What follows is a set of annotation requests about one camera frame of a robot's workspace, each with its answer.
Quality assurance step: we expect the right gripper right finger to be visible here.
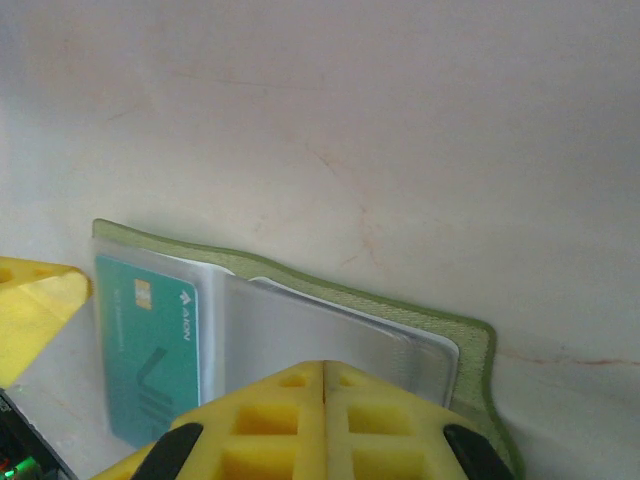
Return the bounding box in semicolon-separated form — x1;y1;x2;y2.
323;359;516;480

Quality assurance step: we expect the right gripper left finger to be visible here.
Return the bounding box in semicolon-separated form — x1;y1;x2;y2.
89;359;326;480

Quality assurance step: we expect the teal credit card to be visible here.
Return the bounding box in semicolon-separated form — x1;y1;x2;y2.
94;254;201;449

